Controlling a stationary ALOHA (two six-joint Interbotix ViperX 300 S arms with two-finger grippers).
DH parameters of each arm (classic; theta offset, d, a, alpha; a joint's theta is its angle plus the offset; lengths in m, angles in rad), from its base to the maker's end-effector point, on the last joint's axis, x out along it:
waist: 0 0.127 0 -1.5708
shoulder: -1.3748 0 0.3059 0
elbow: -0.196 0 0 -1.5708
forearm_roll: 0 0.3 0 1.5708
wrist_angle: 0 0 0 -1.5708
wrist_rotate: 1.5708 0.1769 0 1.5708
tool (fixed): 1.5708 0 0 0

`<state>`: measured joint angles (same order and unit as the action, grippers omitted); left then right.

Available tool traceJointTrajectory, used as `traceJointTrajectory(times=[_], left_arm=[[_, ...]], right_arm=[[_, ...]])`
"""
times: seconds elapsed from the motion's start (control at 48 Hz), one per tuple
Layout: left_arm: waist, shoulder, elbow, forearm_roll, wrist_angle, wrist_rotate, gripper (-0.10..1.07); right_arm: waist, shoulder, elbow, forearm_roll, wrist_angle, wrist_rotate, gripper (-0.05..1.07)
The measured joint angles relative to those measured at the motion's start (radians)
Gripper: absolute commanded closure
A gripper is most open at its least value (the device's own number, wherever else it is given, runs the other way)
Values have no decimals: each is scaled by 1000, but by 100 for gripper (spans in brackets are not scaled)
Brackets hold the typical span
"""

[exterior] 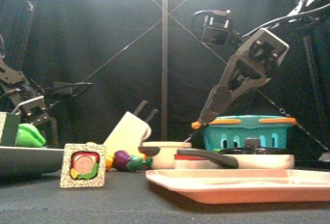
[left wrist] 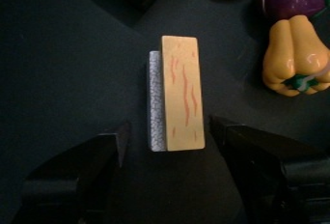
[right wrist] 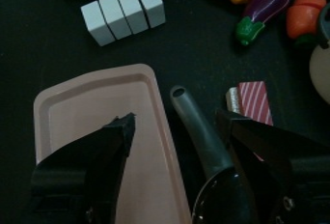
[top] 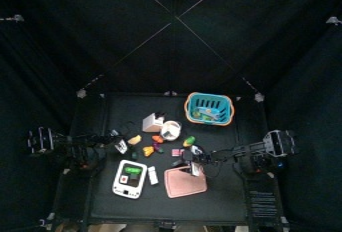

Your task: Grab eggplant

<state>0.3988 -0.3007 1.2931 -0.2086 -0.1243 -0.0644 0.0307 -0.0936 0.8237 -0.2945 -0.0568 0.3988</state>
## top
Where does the pink cutting board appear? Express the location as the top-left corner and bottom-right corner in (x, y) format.
(163, 165), (209, 199)

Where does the green and yellow toy food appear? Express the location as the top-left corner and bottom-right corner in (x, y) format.
(182, 135), (198, 148)

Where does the yellow orange toy pepper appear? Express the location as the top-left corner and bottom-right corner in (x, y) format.
(142, 145), (157, 158)

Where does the white rectangular bar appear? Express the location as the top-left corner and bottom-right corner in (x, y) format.
(147, 165), (161, 186)

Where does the white cardboard box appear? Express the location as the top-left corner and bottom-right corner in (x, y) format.
(141, 112), (166, 134)

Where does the white round cup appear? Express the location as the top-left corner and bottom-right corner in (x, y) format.
(159, 120), (183, 142)

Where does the white toy tablet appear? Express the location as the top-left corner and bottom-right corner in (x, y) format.
(111, 159), (149, 200)

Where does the blue and yellow toy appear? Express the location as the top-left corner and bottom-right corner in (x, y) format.
(194, 106), (223, 121)

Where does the teal basket with orange rim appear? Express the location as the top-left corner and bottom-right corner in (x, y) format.
(183, 91), (237, 127)

